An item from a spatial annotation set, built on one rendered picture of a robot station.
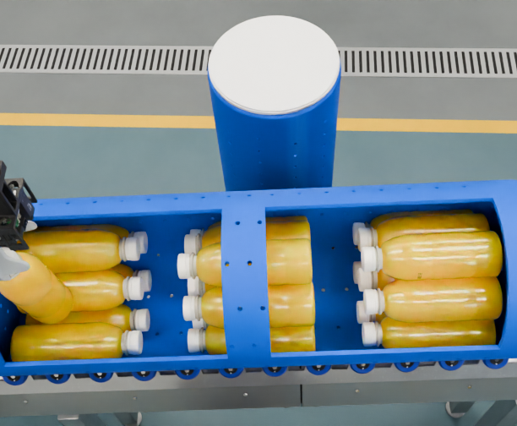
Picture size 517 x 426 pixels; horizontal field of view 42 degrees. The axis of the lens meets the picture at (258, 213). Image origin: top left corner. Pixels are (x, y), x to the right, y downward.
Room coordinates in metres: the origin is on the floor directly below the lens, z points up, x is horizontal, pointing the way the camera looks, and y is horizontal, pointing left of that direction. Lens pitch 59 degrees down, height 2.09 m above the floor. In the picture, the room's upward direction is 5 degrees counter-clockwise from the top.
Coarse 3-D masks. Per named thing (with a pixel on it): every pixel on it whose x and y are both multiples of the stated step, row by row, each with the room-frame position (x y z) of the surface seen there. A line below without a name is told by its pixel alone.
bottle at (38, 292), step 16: (32, 256) 0.48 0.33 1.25; (32, 272) 0.45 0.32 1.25; (48, 272) 0.47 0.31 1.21; (0, 288) 0.43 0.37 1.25; (16, 288) 0.43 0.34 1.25; (32, 288) 0.43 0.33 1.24; (48, 288) 0.45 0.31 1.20; (64, 288) 0.48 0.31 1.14; (16, 304) 0.43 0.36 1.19; (32, 304) 0.43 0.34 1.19; (48, 304) 0.44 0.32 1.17; (64, 304) 0.46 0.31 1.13; (48, 320) 0.44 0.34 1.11
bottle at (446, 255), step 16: (400, 240) 0.49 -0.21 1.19; (416, 240) 0.48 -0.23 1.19; (432, 240) 0.48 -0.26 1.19; (448, 240) 0.48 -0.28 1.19; (464, 240) 0.47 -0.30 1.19; (480, 240) 0.47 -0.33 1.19; (496, 240) 0.47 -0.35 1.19; (384, 256) 0.47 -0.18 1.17; (400, 256) 0.46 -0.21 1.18; (416, 256) 0.46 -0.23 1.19; (432, 256) 0.45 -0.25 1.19; (448, 256) 0.45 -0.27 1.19; (464, 256) 0.45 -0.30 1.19; (480, 256) 0.45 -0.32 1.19; (496, 256) 0.45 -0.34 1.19; (384, 272) 0.45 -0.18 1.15; (400, 272) 0.44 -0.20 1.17; (416, 272) 0.44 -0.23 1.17; (432, 272) 0.44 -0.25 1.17; (448, 272) 0.44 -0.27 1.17; (464, 272) 0.43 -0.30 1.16; (480, 272) 0.43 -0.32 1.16; (496, 272) 0.43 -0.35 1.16
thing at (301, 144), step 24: (216, 96) 0.95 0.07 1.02; (336, 96) 0.95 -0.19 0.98; (216, 120) 0.97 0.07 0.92; (240, 120) 0.90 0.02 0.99; (264, 120) 0.88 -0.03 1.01; (288, 120) 0.88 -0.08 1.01; (312, 120) 0.89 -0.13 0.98; (336, 120) 0.97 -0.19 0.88; (240, 144) 0.91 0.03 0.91; (264, 144) 0.88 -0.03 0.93; (288, 144) 0.88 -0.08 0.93; (312, 144) 0.89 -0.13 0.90; (240, 168) 0.91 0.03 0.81; (264, 168) 0.88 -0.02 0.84; (288, 168) 0.88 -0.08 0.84; (312, 168) 0.90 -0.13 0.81
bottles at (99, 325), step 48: (144, 240) 0.59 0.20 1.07; (96, 288) 0.50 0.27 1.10; (144, 288) 0.53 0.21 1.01; (192, 288) 0.49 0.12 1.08; (48, 336) 0.43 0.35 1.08; (96, 336) 0.42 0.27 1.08; (192, 336) 0.41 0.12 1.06; (288, 336) 0.39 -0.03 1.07; (384, 336) 0.38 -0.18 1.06; (432, 336) 0.37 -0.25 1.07; (480, 336) 0.37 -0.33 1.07
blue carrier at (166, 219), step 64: (256, 192) 0.59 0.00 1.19; (320, 192) 0.57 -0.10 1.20; (384, 192) 0.56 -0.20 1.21; (448, 192) 0.55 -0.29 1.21; (512, 192) 0.53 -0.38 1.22; (256, 256) 0.46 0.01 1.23; (320, 256) 0.57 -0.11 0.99; (512, 256) 0.42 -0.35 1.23; (0, 320) 0.48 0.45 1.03; (256, 320) 0.38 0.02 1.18; (320, 320) 0.46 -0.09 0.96; (512, 320) 0.35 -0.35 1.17
